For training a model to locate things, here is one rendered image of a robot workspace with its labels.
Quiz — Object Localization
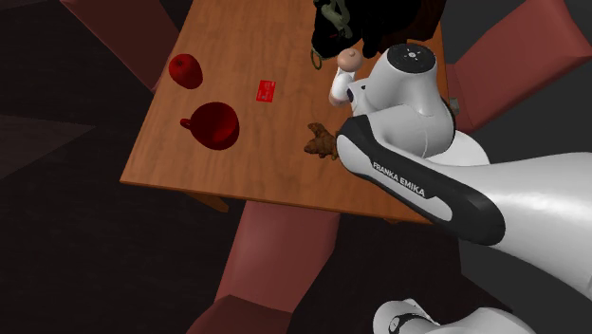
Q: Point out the wooden table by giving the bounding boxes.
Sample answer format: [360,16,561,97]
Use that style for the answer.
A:
[120,0,453,226]

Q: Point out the brown root-shaped figure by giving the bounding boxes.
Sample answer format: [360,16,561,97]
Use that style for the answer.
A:
[303,121,341,161]

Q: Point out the black bag with green straps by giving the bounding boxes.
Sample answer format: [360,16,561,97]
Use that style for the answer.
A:
[309,0,448,71]

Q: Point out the red card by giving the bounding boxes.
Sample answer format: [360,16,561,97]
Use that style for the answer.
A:
[255,79,277,103]

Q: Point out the red apple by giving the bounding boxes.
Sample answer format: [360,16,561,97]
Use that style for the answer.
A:
[168,52,204,90]

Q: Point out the red mug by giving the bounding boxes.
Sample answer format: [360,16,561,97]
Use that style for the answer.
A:
[178,102,241,152]

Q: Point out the white bottle with tan cap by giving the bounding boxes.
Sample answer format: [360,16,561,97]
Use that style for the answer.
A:
[327,47,363,107]

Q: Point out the red-brown chair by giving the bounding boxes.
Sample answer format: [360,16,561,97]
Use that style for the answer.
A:
[184,199,342,334]
[60,0,182,95]
[445,0,592,136]

